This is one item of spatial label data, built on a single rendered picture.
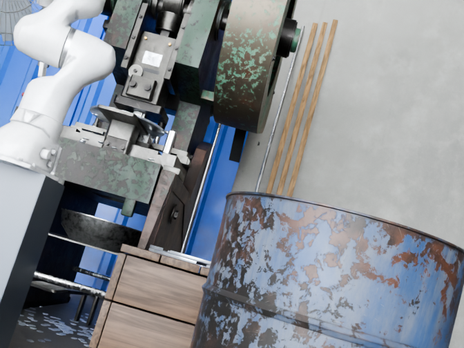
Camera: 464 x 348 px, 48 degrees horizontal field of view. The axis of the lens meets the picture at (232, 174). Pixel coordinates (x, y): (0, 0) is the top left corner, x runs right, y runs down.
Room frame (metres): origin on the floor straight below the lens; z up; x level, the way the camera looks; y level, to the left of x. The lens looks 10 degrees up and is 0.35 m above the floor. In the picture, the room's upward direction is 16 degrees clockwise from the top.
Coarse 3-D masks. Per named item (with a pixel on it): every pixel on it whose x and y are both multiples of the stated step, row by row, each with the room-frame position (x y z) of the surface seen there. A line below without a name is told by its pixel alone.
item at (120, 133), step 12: (108, 108) 1.76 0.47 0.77; (108, 120) 1.93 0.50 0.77; (120, 120) 1.87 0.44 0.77; (132, 120) 1.82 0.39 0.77; (108, 132) 1.88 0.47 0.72; (120, 132) 1.88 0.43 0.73; (132, 132) 1.88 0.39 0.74; (144, 132) 1.95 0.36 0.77; (108, 144) 1.88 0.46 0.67; (120, 144) 1.88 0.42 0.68
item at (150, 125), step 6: (90, 108) 1.88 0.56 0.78; (96, 108) 1.85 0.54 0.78; (102, 114) 1.91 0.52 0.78; (102, 120) 2.02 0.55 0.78; (144, 120) 1.82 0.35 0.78; (144, 126) 1.91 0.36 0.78; (150, 126) 1.89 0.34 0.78; (156, 126) 1.86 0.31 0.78; (150, 132) 1.98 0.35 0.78; (156, 132) 1.95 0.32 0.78; (162, 132) 1.92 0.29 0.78
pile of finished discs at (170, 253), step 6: (150, 246) 1.40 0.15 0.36; (156, 246) 1.35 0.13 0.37; (156, 252) 1.35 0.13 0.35; (162, 252) 1.33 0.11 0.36; (168, 252) 1.32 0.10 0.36; (174, 252) 1.31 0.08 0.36; (180, 258) 1.30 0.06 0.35; (186, 258) 1.29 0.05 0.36; (192, 258) 1.29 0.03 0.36; (198, 258) 1.29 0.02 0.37; (198, 264) 1.29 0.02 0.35; (204, 264) 1.37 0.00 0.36; (210, 264) 1.29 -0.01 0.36
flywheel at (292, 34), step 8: (288, 8) 2.27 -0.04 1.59; (288, 24) 1.95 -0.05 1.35; (296, 24) 1.96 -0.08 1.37; (288, 32) 1.95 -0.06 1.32; (296, 32) 1.97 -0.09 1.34; (280, 40) 1.96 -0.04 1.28; (288, 40) 1.96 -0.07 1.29; (296, 40) 1.97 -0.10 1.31; (280, 48) 1.99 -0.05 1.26; (288, 48) 1.98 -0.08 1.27; (296, 48) 2.05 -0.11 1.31; (280, 56) 2.04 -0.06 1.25; (288, 56) 2.03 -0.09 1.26
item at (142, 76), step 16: (144, 32) 1.98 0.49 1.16; (144, 48) 1.98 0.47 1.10; (160, 48) 1.97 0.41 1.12; (144, 64) 1.98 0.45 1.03; (160, 64) 1.97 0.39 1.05; (128, 80) 1.98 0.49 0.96; (144, 80) 1.95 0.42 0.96; (160, 80) 1.97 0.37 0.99; (128, 96) 1.98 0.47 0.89; (144, 96) 1.94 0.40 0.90; (160, 96) 1.98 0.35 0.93
